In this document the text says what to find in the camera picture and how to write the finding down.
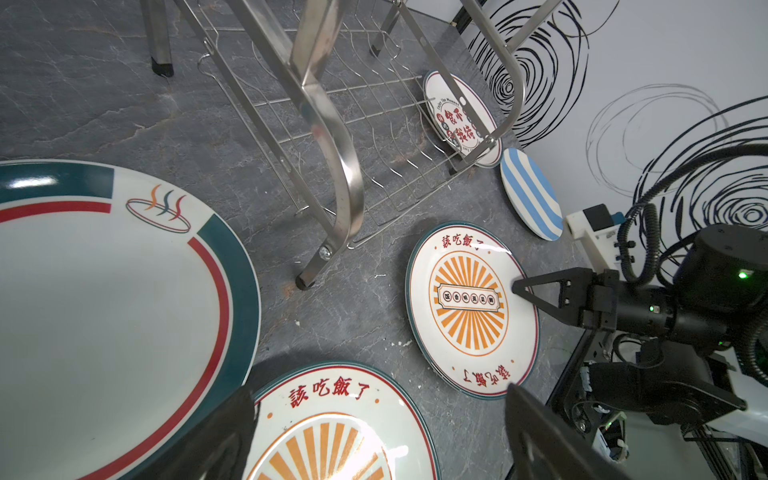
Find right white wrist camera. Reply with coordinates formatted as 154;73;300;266
565;204;625;273

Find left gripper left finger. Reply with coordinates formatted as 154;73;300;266
133;387;257;479

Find green red rimmed white plate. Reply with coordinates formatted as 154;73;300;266
1;159;262;479

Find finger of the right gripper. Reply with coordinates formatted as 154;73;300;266
512;267;595;327

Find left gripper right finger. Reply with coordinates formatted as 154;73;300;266
505;384;627;479

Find blue striped plate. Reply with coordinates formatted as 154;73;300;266
500;148;564;241

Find orange sunburst plate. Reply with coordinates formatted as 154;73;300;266
243;361;441;479
405;222;540;400

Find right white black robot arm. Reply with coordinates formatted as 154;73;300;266
512;224;767;479

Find stainless steel dish rack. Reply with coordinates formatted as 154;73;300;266
139;0;565;291

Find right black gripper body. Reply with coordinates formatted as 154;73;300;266
579;269;620;332

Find white plate red characters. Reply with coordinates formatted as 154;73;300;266
422;70;497;158

